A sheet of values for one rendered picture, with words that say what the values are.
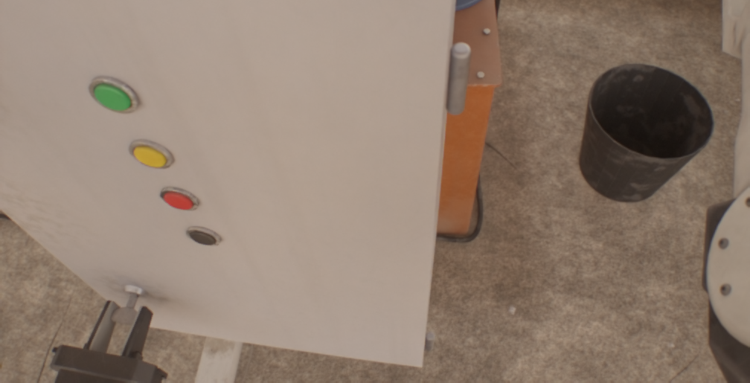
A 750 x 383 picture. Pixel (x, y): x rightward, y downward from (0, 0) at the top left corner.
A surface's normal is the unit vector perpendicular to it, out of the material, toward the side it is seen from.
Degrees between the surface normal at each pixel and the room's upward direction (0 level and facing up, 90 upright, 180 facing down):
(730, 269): 65
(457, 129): 90
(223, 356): 0
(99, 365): 0
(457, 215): 90
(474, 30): 0
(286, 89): 90
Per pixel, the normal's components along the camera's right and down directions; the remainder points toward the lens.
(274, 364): -0.05, -0.56
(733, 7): -0.26, -0.44
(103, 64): -0.15, 0.82
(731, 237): -0.90, -0.37
